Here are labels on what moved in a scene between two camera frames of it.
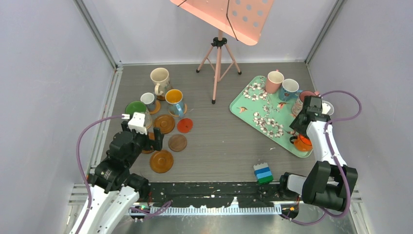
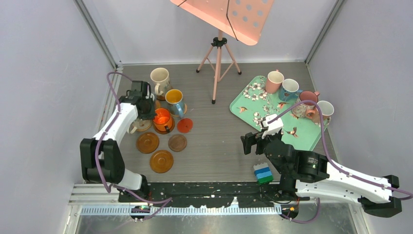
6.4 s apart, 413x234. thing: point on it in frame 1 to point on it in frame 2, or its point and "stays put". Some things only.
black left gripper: (157, 144) to (152, 114)
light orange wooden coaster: (178, 116) stays put
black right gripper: (295, 124) to (249, 139)
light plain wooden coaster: (157, 107) stays put
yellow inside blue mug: (174, 98) stays put
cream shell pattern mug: (160, 76) stays put
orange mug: (302, 143) to (162, 121)
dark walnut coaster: (177, 143) stays put
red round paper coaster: (184, 125) stays put
